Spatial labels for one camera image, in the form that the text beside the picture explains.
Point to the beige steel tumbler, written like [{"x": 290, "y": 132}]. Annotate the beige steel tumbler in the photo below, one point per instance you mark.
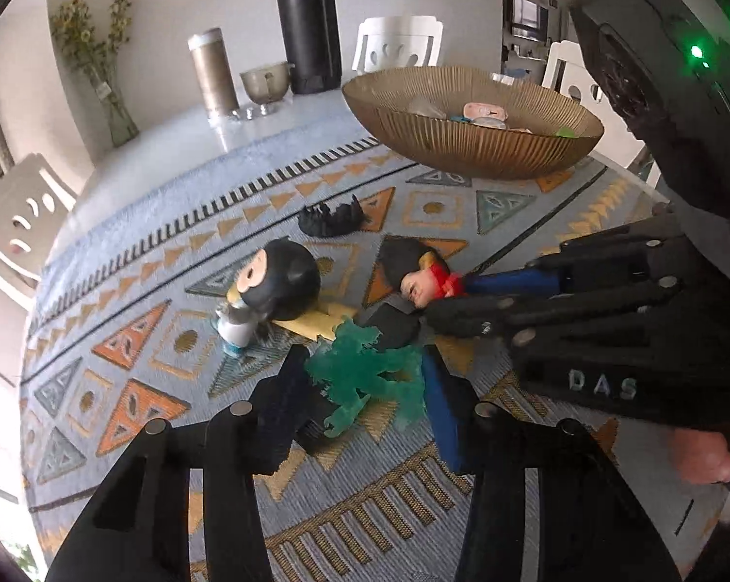
[{"x": 212, "y": 69}]

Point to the green glass flower vase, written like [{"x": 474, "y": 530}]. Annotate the green glass flower vase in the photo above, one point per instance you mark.
[{"x": 74, "y": 33}]

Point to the person's right hand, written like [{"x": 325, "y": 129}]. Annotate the person's right hand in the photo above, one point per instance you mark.
[{"x": 701, "y": 457}]

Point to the yellow rectangular block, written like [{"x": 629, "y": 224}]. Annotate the yellow rectangular block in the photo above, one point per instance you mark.
[{"x": 320, "y": 322}]

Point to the small grey glass bowl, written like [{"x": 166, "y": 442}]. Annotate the small grey glass bowl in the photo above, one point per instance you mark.
[{"x": 265, "y": 86}]

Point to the black head cartoon figurine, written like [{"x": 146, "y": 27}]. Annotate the black head cartoon figurine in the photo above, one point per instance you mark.
[{"x": 280, "y": 281}]

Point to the black animal figurine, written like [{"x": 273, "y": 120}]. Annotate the black animal figurine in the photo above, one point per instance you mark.
[{"x": 321, "y": 221}]

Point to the patterned blue table mat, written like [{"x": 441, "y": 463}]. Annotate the patterned blue table mat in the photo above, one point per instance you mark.
[{"x": 183, "y": 301}]

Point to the translucent blue plastic piece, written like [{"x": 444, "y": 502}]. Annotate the translucent blue plastic piece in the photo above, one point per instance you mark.
[{"x": 422, "y": 106}]

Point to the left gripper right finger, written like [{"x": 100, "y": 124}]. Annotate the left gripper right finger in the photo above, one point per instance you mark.
[{"x": 450, "y": 405}]

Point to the black rectangular box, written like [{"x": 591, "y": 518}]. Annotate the black rectangular box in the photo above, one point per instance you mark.
[{"x": 398, "y": 329}]

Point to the pink eraser block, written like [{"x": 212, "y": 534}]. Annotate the pink eraser block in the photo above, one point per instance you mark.
[{"x": 474, "y": 110}]

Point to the brown ribbed bowl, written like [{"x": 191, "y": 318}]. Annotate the brown ribbed bowl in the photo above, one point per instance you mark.
[{"x": 545, "y": 131}]

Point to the red dress doll figurine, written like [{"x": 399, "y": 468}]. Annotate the red dress doll figurine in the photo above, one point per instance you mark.
[{"x": 418, "y": 272}]

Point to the white chair far middle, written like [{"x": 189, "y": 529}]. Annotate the white chair far middle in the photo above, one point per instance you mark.
[{"x": 397, "y": 42}]

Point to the black thermos bottle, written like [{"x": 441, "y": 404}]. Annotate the black thermos bottle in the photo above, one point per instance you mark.
[{"x": 312, "y": 44}]

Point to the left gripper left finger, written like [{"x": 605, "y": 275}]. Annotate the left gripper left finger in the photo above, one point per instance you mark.
[{"x": 280, "y": 404}]

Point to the white chair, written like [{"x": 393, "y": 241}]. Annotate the white chair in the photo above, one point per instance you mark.
[
  {"x": 397, "y": 42},
  {"x": 34, "y": 203},
  {"x": 566, "y": 73}
]

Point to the white chair right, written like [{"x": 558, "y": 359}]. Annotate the white chair right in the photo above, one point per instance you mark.
[{"x": 566, "y": 73}]

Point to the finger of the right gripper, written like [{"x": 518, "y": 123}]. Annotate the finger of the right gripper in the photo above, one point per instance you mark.
[
  {"x": 522, "y": 282},
  {"x": 486, "y": 316}
]

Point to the white chair far left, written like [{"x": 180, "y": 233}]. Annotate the white chair far left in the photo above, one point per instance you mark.
[{"x": 34, "y": 203}]

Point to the green translucent plastic toy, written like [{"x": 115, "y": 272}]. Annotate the green translucent plastic toy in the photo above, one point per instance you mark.
[{"x": 352, "y": 372}]

